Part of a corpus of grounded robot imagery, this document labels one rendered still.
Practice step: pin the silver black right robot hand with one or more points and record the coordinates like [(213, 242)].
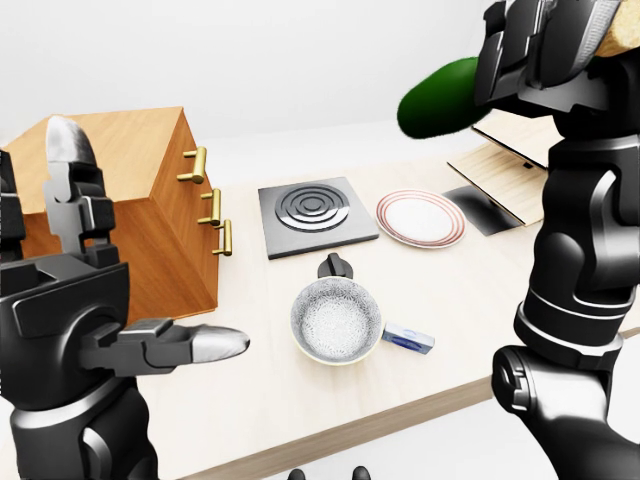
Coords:
[(585, 200)]

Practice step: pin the small blue white box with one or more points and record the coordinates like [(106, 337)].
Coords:
[(407, 339)]

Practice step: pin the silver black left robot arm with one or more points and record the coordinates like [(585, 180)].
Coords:
[(115, 440)]

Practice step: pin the dark grey flat sheet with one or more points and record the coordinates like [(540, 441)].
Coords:
[(480, 210)]

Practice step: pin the pale wooden slat tray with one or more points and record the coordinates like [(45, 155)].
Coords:
[(505, 170)]

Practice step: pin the small dark rounded shape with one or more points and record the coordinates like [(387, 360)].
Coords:
[(361, 473), (297, 474)]

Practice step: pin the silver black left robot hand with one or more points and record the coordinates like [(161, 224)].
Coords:
[(60, 340)]

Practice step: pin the flat dark stove plate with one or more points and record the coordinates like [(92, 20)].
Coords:
[(315, 220)]

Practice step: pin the wooden cabinet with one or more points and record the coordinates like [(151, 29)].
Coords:
[(130, 150)]

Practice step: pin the round black knob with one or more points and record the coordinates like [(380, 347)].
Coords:
[(335, 266)]

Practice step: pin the grey patterned bowl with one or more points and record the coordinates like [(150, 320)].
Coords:
[(336, 322)]

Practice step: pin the white plate with red rings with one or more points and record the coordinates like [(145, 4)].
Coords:
[(420, 220)]

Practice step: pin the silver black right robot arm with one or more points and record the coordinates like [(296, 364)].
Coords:
[(565, 400)]

